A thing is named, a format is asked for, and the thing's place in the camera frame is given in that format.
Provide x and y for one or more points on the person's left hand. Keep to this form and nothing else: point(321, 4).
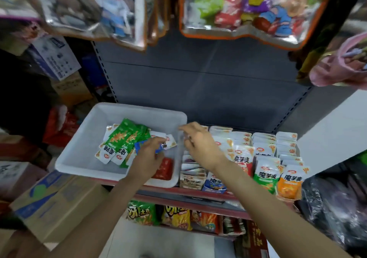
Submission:
point(146, 160)

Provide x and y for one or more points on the row of orange chip bags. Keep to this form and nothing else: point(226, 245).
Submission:
point(178, 217)

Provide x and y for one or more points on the orange trimmed toy snack bag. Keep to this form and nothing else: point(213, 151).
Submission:
point(97, 5)

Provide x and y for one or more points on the white blue carton box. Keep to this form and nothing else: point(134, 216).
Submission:
point(54, 54)

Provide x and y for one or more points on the red display box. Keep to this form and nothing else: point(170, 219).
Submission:
point(241, 137)

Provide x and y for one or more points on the dark red white-label carton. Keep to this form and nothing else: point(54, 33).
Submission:
point(255, 242)

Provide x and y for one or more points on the pile of snack packets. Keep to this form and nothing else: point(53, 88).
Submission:
point(120, 140)

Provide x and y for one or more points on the person's left forearm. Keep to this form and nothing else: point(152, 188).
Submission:
point(92, 220)

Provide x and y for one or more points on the plain brown cardboard carton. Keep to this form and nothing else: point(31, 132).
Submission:
point(71, 88)

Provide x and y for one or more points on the hanging yellow green snack bags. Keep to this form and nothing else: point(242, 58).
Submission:
point(315, 31)

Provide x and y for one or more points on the person's right hand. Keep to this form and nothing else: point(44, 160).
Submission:
point(202, 147)

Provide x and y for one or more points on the person's right forearm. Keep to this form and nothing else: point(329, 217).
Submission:
point(281, 217)

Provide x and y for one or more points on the hanging pink candy bag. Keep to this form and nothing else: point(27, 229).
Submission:
point(344, 66)

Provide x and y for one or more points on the orange display box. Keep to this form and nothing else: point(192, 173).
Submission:
point(286, 139)

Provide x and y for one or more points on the blue print cardboard carton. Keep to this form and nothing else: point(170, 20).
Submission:
point(57, 206)

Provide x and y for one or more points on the green display box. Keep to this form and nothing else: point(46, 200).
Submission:
point(264, 139)

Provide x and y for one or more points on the orange trimmed colourful candy bag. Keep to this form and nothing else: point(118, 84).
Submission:
point(252, 5)

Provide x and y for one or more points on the red plastic bag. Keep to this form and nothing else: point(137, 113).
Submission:
point(60, 127)

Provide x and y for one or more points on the pale printed carton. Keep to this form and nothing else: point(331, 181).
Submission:
point(20, 179)

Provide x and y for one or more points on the white plastic bin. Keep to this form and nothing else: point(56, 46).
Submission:
point(71, 154)

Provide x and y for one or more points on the black plastic wrapped bundle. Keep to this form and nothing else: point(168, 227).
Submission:
point(338, 209)

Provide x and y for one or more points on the gold display box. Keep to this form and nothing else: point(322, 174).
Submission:
point(192, 185)

